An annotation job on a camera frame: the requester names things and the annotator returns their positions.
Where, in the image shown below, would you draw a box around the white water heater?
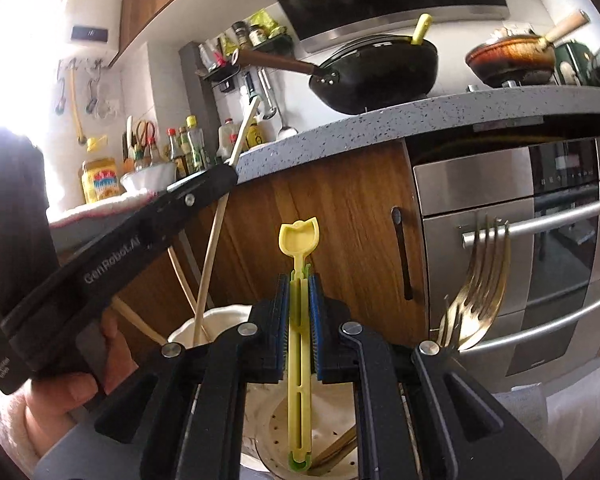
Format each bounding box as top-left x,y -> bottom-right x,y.
61,0 -> 127,54

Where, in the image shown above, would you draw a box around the grey speckled kitchen countertop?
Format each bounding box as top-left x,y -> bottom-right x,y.
49,84 -> 600,228

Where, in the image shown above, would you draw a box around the black range hood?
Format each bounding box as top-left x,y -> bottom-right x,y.
249,0 -> 511,54

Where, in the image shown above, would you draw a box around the gold metal fork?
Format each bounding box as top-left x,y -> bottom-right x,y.
436,214 -> 512,350

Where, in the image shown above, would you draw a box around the pink-edged white towel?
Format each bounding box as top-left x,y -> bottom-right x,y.
47,189 -> 162,242

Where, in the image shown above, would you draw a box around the red-handled scissors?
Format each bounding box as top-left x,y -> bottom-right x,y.
134,119 -> 157,154

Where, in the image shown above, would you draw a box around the hanging metal ladle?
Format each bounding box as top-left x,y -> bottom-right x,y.
256,67 -> 299,141

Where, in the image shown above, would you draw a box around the white floral ceramic utensil holder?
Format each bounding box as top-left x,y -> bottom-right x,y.
167,304 -> 363,480

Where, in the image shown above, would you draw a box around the stainless steel built-in oven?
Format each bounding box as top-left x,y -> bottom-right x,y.
412,134 -> 600,392

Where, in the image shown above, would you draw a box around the green snack packet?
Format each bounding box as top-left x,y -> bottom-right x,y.
250,9 -> 289,39

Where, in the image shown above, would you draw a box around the wooden cabinet door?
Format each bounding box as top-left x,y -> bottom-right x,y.
182,141 -> 429,347

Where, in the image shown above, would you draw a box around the brown frying pan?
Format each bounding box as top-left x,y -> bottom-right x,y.
464,9 -> 590,88

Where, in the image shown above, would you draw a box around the grey vertical pipe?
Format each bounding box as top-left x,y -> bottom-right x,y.
178,42 -> 222,162

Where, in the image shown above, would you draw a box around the yellow food package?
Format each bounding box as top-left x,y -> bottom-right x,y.
81,158 -> 126,205

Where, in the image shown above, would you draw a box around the white bowl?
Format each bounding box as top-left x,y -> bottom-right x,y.
119,162 -> 179,196

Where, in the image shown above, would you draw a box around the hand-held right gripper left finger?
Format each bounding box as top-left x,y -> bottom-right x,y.
95,273 -> 289,480

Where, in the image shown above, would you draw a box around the black wok with wooden handle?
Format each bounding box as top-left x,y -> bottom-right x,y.
232,34 -> 440,116

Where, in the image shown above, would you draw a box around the yellow gas hose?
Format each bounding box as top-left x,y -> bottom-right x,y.
69,66 -> 89,144

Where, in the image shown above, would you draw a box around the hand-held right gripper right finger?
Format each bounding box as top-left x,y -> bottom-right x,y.
307,273 -> 564,480

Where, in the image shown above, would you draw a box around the white plastic jug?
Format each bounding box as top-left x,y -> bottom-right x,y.
217,118 -> 239,159

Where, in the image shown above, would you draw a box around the yellow plastic sealing clip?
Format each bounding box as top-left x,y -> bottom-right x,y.
278,218 -> 321,474

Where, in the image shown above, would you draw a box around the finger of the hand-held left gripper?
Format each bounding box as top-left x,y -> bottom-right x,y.
149,162 -> 239,242

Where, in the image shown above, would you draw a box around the yellow-green spatula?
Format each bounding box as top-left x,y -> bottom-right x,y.
410,13 -> 434,46

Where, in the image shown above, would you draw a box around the black wall shelf rack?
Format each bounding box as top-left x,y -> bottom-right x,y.
194,35 -> 297,92

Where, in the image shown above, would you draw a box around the wooden chopstick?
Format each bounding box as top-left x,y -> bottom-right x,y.
167,247 -> 200,317
193,97 -> 261,347
111,298 -> 170,345

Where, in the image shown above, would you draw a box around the green pot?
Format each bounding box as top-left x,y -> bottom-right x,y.
552,42 -> 594,86

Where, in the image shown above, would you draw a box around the yellow-capped clear bottle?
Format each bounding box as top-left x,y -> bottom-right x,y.
186,115 -> 206,174

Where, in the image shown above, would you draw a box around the person's left forearm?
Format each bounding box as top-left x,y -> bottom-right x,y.
0,390 -> 48,471

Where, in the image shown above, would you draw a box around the person's left hand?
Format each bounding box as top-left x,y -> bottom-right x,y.
22,307 -> 133,444

